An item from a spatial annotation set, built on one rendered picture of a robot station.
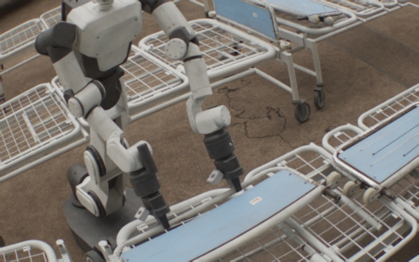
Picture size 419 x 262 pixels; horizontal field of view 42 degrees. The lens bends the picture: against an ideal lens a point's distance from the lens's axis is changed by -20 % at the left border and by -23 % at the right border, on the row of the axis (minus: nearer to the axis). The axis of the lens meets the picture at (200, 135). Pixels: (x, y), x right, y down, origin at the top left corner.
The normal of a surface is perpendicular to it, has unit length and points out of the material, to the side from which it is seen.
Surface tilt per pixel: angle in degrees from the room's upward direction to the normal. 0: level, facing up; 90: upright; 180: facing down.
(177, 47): 61
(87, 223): 0
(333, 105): 0
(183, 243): 1
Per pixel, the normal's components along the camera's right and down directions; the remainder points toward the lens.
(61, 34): 0.68, -0.10
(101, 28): 0.49, -0.08
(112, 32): 0.63, 0.58
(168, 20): -0.31, 0.04
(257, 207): -0.19, -0.86
